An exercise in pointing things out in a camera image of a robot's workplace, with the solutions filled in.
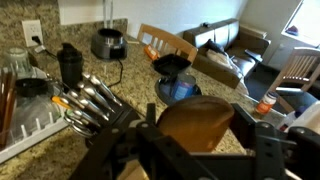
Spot wooden chair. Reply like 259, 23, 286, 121
137, 24, 197, 62

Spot white wall outlet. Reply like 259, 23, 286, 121
22, 20, 43, 47

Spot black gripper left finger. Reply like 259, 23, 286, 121
69, 103, 214, 180

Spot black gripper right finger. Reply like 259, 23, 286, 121
230, 103, 320, 180

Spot black knife block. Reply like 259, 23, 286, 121
56, 72, 139, 143

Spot orange label jar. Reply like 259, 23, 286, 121
255, 91, 278, 115

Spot dark blue bowl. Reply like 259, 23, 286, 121
154, 76, 203, 106

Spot dark leather sofa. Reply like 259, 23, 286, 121
183, 19, 271, 89

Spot black square dish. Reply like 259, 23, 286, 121
152, 54, 191, 76

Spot wooden spoon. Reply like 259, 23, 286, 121
116, 95, 235, 180

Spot clear plastic container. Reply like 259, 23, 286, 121
13, 96, 61, 136

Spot black blender base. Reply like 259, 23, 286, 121
91, 28, 127, 60

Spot grey dish rack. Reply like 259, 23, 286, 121
0, 66, 69, 164

